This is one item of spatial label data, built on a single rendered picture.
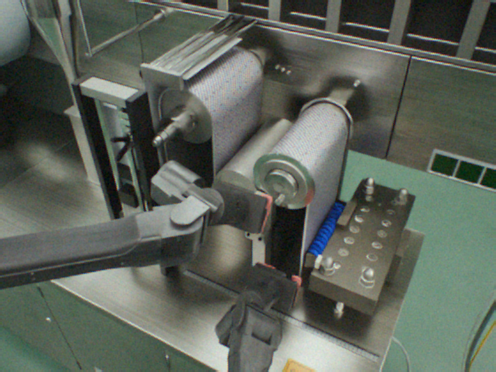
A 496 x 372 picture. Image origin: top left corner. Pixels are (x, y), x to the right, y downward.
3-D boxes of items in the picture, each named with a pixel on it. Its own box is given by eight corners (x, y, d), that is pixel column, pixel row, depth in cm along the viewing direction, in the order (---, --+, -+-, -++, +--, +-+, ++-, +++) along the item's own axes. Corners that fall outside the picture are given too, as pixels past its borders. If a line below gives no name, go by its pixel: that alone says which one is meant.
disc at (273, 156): (249, 192, 103) (257, 143, 93) (250, 190, 104) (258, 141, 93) (306, 219, 99) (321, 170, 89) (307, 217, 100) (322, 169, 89)
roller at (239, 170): (215, 201, 111) (213, 163, 104) (261, 148, 128) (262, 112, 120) (258, 217, 107) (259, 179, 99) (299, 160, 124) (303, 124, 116)
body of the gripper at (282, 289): (291, 308, 92) (279, 322, 85) (248, 290, 96) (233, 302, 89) (299, 280, 90) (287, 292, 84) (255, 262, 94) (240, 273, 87)
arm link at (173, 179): (180, 267, 64) (183, 228, 59) (123, 226, 68) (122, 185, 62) (228, 223, 72) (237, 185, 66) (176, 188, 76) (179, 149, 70)
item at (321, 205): (300, 260, 110) (306, 206, 98) (333, 203, 126) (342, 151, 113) (302, 261, 110) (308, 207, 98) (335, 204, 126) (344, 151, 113)
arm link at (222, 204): (209, 234, 64) (228, 199, 63) (174, 209, 66) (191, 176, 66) (228, 231, 71) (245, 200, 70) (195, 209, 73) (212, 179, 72)
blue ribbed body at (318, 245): (305, 259, 111) (306, 250, 109) (334, 206, 125) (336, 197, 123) (317, 264, 110) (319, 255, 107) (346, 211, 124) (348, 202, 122)
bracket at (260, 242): (244, 290, 117) (244, 207, 97) (256, 274, 121) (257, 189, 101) (261, 298, 115) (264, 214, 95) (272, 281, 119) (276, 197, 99)
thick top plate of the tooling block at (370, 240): (308, 289, 109) (310, 274, 105) (359, 193, 135) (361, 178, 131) (371, 315, 103) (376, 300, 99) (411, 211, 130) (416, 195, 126)
